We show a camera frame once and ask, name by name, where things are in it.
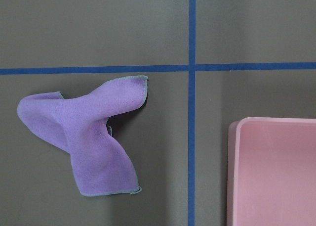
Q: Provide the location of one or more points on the purple microfiber cloth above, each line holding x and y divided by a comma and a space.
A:
78, 126

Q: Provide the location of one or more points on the pink plastic bin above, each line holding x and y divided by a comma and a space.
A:
271, 172

